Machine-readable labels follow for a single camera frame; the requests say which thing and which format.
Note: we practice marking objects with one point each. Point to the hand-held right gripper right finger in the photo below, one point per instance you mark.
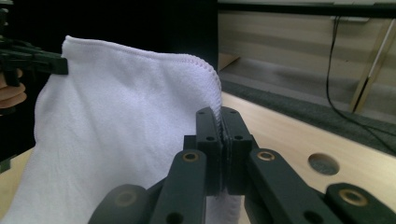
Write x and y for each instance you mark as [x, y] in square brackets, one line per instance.
[235, 149]

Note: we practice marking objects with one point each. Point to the white printed baby garment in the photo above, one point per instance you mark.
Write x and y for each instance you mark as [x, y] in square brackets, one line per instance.
[118, 124]

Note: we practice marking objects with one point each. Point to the beige wall trim strip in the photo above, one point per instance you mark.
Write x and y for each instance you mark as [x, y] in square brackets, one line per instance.
[372, 71]

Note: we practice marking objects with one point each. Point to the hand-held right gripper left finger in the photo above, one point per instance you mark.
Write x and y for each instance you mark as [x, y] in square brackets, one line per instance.
[211, 155]

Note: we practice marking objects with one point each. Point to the black horizontal bar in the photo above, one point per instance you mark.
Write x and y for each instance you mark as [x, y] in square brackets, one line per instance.
[311, 9]

